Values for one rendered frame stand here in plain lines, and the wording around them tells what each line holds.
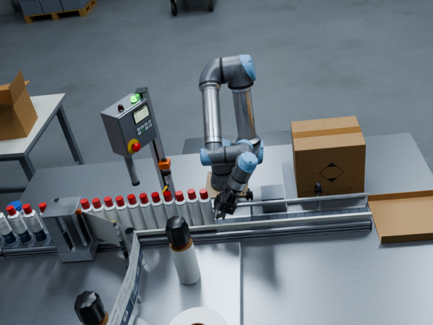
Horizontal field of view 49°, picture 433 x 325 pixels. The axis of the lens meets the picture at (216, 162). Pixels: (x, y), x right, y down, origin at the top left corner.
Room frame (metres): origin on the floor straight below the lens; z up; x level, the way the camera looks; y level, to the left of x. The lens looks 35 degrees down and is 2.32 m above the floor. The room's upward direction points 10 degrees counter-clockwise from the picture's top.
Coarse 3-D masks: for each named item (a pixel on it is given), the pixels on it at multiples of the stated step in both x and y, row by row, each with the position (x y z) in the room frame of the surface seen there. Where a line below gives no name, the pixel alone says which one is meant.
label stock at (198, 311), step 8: (184, 312) 1.02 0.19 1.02; (192, 312) 1.01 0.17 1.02; (200, 312) 1.00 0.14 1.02; (208, 312) 1.00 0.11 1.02; (216, 312) 0.99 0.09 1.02; (176, 320) 0.99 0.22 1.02; (184, 320) 0.98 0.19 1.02; (192, 320) 0.98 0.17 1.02; (200, 320) 0.97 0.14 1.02; (208, 320) 0.97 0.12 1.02; (216, 320) 0.96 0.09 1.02; (224, 320) 0.96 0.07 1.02
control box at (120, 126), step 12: (108, 108) 1.67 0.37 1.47; (132, 108) 1.65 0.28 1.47; (108, 120) 1.63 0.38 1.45; (120, 120) 1.60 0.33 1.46; (132, 120) 1.63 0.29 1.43; (144, 120) 1.68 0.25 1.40; (108, 132) 1.64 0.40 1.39; (120, 132) 1.59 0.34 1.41; (132, 132) 1.62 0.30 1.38; (144, 132) 1.66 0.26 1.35; (120, 144) 1.61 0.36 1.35; (144, 144) 1.65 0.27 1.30
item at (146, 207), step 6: (144, 198) 1.59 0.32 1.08; (144, 204) 1.58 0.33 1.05; (150, 204) 1.59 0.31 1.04; (144, 210) 1.58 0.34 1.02; (150, 210) 1.58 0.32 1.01; (144, 216) 1.58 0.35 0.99; (150, 216) 1.58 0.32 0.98; (150, 222) 1.58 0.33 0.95; (156, 222) 1.59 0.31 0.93; (150, 228) 1.58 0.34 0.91; (156, 228) 1.58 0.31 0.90
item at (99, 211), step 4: (92, 200) 1.63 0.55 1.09; (96, 200) 1.63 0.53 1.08; (96, 204) 1.61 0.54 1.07; (100, 204) 1.62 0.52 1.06; (96, 208) 1.61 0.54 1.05; (100, 208) 1.61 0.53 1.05; (96, 212) 1.60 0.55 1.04; (100, 212) 1.60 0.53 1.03; (104, 212) 1.62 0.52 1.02; (100, 216) 1.60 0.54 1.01; (104, 216) 1.61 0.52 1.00; (108, 220) 1.62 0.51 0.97
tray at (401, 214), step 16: (400, 192) 1.57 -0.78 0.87; (416, 192) 1.55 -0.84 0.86; (432, 192) 1.54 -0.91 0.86; (384, 208) 1.52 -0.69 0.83; (400, 208) 1.50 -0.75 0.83; (416, 208) 1.49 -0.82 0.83; (432, 208) 1.47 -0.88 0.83; (384, 224) 1.43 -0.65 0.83; (400, 224) 1.41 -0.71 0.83; (416, 224) 1.39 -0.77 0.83; (432, 224) 1.38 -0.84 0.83; (384, 240) 1.33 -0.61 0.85; (400, 240) 1.32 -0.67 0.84; (416, 240) 1.31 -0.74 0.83
